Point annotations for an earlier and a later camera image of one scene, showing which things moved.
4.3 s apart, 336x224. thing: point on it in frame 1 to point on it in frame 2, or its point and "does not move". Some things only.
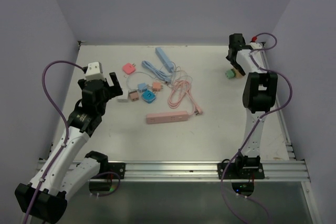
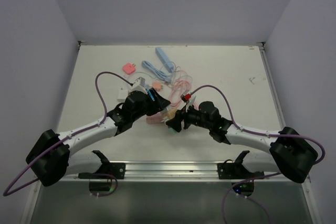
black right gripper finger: x=231 y=55 to x=175 y=123
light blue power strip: x=165 y=61 does not move
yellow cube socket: x=238 y=75 to x=170 y=114
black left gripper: x=113 y=91 to x=159 y=104
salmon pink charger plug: x=157 y=86 does not move
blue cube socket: x=148 y=96 does not move
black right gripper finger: x=239 y=68 to x=189 y=117
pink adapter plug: x=129 y=68 does not move
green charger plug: x=230 y=73 to x=172 y=131
